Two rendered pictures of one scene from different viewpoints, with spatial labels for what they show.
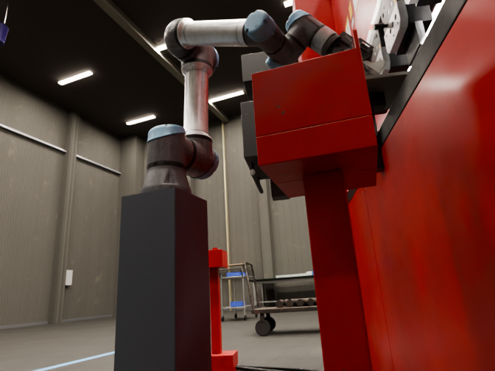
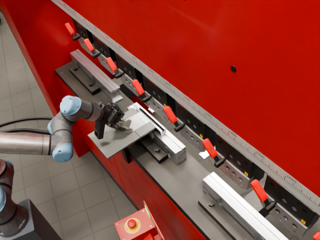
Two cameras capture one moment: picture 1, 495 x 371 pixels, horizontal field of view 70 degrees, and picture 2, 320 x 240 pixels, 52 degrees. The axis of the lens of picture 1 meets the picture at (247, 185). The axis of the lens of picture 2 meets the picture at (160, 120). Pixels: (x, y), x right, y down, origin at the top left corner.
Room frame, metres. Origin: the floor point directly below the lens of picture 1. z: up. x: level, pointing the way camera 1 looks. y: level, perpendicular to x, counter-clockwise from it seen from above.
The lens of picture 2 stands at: (-0.04, 0.12, 2.13)
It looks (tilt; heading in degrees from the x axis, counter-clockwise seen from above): 47 degrees down; 322
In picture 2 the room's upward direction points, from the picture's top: 9 degrees counter-clockwise
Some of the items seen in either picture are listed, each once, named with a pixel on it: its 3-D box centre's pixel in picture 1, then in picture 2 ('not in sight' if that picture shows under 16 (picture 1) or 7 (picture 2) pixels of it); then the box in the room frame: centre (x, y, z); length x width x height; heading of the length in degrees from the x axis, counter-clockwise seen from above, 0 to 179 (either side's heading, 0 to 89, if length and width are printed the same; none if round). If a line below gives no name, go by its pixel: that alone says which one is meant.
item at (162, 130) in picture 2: not in sight; (150, 120); (0.83, -0.50, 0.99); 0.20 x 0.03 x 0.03; 173
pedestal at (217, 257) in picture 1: (215, 307); not in sight; (2.61, 0.27, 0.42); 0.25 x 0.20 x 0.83; 83
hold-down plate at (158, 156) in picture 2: not in sight; (145, 140); (0.82, -0.44, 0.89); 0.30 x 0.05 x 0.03; 173
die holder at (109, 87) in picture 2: not in sight; (95, 75); (1.40, -0.56, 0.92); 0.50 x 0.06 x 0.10; 173
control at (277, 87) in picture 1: (317, 126); (140, 236); (0.54, -0.12, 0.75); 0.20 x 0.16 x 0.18; 162
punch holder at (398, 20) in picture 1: (404, 16); (135, 71); (0.88, -0.50, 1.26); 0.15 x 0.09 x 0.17; 173
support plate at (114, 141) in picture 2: (369, 95); (121, 131); (0.87, -0.35, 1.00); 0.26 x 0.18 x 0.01; 83
